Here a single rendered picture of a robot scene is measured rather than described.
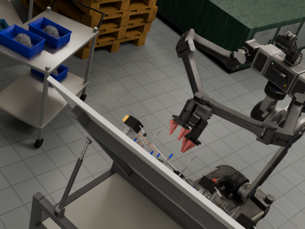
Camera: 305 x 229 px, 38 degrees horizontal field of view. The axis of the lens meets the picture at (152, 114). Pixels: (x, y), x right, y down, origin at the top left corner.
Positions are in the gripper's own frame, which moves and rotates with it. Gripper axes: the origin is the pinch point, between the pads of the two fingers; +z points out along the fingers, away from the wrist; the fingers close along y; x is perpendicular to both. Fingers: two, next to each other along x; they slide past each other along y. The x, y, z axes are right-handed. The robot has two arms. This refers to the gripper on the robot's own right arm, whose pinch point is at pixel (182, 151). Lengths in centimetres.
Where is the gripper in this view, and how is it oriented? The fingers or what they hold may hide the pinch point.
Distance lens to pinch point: 234.0
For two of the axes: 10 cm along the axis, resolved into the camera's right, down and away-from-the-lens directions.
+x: 4.2, 3.4, 8.4
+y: 7.0, 4.6, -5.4
